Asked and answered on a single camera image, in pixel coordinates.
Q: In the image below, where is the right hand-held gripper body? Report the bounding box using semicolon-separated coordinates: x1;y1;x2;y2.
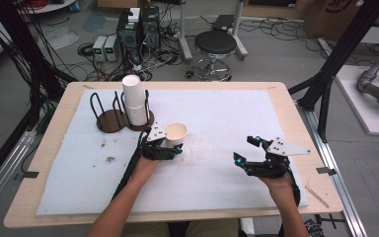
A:
244;137;312;180

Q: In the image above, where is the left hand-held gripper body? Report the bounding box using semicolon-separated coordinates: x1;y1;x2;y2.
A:
141;121;176;162

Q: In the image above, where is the single white paper cup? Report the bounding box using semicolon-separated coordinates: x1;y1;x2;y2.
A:
164;121;189;149

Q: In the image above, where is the wire cup holder brown base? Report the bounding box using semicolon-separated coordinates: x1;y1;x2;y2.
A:
89;91;130;134
120;89;155;132

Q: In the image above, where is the stack of white paper cups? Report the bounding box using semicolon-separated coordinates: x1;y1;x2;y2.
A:
121;74;149;126

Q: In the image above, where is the person's right hand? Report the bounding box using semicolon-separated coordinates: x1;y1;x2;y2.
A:
259;174;294;198

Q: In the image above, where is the person's left hand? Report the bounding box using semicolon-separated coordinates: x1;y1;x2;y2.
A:
131;156;162;186

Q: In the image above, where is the white foam mat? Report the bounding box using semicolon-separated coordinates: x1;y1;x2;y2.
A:
36;88;310;217

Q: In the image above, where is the thin wooden stick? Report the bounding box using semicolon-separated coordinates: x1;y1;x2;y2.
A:
305;186;331;209

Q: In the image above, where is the white table leg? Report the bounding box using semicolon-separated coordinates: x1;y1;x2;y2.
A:
240;216;256;237

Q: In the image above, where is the white floor board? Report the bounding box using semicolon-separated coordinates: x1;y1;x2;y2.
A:
335;64;379;136

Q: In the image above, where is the black round stool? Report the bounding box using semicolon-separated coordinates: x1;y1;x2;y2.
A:
192;30;239;82

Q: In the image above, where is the white stand leg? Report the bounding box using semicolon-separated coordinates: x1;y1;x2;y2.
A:
230;0;249;61
177;0;193;62

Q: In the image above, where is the grey bench power supply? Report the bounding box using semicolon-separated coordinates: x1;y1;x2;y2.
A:
92;35;108;62
104;35;121;62

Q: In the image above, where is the black computer tower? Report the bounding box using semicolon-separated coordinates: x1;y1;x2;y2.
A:
141;5;161;51
115;11;143;64

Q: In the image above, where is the cardboard box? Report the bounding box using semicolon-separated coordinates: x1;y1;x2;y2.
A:
303;0;365;41

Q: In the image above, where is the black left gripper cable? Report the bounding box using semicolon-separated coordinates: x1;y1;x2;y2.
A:
111;130;150;202

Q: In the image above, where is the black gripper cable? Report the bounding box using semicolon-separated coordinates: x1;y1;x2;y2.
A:
277;167;302;237
111;130;150;202

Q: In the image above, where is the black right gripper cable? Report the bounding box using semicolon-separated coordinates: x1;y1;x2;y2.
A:
277;167;302;237

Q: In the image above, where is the aluminium rail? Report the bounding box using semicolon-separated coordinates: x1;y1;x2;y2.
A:
296;101;369;237
0;128;38;220

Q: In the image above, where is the black metal frame post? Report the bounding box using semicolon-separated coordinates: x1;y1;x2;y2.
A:
0;0;77;132
288;0;379;143

